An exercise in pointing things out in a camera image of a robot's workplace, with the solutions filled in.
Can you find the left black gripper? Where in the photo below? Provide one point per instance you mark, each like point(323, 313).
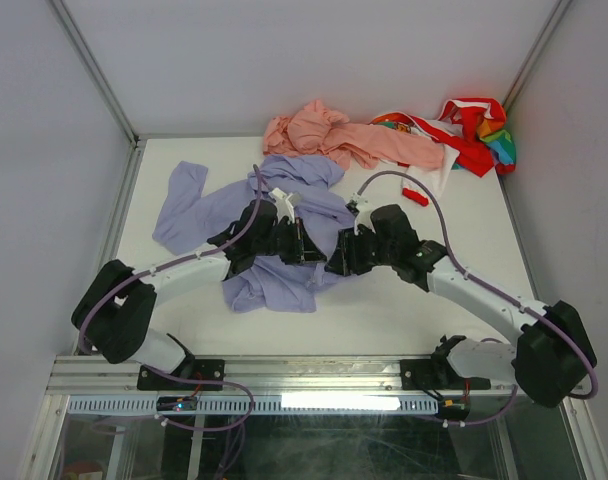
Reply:
point(303, 249)

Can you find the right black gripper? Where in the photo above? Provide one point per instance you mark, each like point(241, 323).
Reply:
point(338, 262)

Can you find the lavender zip jacket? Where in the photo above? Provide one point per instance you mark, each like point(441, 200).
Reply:
point(188, 218)

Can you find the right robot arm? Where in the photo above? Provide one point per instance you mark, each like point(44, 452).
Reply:
point(547, 352)

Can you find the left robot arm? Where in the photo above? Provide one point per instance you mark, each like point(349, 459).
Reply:
point(115, 313)

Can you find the pink garment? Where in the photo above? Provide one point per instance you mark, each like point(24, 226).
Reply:
point(318, 130)

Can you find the red white colourful garment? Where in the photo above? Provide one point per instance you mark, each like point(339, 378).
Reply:
point(472, 132)

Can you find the small electronics board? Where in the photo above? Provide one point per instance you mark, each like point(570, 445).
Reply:
point(177, 404)

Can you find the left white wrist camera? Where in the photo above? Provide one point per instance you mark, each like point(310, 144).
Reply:
point(284, 200)

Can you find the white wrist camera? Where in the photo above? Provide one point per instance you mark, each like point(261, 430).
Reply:
point(284, 200)
point(361, 210)

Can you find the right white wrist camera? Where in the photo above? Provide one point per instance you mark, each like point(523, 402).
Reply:
point(361, 210)

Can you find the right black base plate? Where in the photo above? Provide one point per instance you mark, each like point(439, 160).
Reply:
point(431, 372)

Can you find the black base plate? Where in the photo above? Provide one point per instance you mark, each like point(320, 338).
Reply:
point(202, 374)
point(431, 372)

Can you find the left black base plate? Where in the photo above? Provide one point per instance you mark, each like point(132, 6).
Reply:
point(202, 374)

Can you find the blue slotted cable duct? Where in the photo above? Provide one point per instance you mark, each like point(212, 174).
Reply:
point(290, 403)

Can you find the aluminium mounting rail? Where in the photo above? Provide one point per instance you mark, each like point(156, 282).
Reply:
point(72, 375)

